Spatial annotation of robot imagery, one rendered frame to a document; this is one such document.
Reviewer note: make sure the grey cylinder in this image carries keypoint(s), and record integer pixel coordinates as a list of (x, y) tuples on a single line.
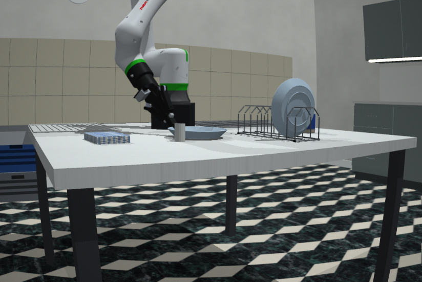
[(179, 132)]

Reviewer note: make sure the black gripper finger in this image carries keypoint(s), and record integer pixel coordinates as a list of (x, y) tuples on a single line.
[(158, 113), (165, 104)]

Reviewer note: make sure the light blue plate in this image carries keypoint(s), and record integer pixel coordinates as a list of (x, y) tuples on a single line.
[(292, 93), (198, 132)]

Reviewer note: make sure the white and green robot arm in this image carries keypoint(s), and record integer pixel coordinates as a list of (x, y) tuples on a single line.
[(136, 55)]

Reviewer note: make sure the dark blue mug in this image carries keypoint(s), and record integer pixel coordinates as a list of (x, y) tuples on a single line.
[(312, 126)]

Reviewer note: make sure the blue checkered towel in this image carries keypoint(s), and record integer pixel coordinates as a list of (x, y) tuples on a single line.
[(107, 138)]

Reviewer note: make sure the grey ribbed draining mat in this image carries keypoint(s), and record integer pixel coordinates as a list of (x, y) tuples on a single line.
[(61, 128)]

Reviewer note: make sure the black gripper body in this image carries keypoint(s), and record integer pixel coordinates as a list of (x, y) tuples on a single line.
[(153, 86)]

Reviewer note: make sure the beige tiled wall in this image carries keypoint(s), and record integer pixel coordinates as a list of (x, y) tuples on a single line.
[(68, 81)]

